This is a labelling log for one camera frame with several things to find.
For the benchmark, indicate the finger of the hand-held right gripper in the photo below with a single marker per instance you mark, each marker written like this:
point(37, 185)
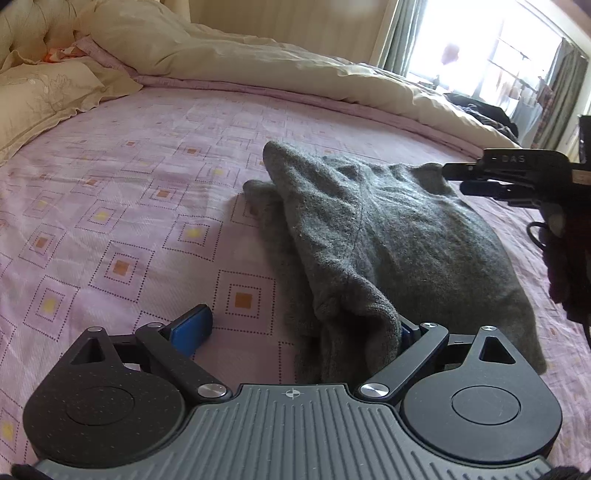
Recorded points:
point(464, 170)
point(482, 188)

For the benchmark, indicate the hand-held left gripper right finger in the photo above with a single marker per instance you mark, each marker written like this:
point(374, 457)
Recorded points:
point(418, 353)

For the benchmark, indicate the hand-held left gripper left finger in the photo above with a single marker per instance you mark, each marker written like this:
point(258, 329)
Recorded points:
point(191, 325)

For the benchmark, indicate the grey argyle sweater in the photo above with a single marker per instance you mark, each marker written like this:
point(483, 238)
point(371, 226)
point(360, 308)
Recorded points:
point(392, 230)

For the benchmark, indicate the pile of dark clothes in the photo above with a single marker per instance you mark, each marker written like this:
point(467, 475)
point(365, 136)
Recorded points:
point(482, 113)

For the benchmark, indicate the hanging clothes on rack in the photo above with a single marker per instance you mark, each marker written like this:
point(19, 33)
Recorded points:
point(526, 99)

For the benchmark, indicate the grey-green curtain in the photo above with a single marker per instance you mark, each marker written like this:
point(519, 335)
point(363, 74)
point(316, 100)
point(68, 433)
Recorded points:
point(399, 37)
point(561, 92)

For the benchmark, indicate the pink patterned bed sheet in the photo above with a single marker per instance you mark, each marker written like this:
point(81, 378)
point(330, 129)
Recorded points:
point(115, 184)

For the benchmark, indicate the cream duvet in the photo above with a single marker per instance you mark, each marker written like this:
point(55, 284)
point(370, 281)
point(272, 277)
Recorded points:
point(231, 60)

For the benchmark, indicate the cream embroidered pillow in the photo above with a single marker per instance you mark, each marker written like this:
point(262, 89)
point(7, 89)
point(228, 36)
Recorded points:
point(41, 101)

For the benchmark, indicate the orange patterned cloth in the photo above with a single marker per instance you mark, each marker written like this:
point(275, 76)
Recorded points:
point(60, 53)

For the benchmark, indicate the cream tufted headboard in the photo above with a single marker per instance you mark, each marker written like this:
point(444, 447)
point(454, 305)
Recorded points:
point(32, 23)

